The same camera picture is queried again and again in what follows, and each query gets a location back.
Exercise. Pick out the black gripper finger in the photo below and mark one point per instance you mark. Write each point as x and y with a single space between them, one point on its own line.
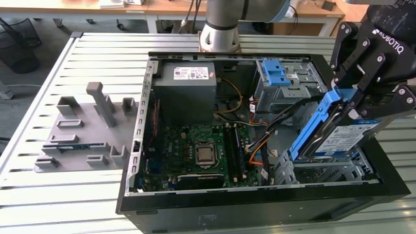
339 48
399 97

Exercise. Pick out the hard disk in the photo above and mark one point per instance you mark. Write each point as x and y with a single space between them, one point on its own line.
344 136

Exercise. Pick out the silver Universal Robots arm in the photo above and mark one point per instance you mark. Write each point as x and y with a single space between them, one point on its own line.
220 19

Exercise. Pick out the metal disk bay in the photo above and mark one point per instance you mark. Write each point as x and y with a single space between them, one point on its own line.
324 170

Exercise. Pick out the brown cardboard box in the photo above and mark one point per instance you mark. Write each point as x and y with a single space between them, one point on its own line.
295 29

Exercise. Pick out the grey metal drive cage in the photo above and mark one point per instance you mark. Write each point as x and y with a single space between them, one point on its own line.
292 95

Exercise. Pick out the installed RAM stick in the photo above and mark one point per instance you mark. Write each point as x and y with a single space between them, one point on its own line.
241 151

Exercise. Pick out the grey power supply unit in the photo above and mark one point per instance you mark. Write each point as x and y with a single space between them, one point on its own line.
185 102

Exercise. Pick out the black RAM slot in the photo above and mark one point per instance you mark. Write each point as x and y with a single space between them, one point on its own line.
228 151

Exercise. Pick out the silver CPU socket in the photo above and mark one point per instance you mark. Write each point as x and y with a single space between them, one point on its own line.
205 154

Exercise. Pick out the black open PC case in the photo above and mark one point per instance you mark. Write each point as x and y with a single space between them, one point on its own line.
260 209

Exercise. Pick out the green motherboard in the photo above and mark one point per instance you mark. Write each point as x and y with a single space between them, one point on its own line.
179 146

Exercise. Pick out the black graphics card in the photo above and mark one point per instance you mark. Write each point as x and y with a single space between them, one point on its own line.
200 180

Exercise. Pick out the grey plastic parts rack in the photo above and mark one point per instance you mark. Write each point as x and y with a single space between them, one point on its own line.
84 117

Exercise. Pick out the wooden desk white frame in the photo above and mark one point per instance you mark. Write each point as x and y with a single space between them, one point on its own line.
308 11
64 9

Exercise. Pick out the blue plastic drive bracket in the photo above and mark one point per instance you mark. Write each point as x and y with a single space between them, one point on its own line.
275 73

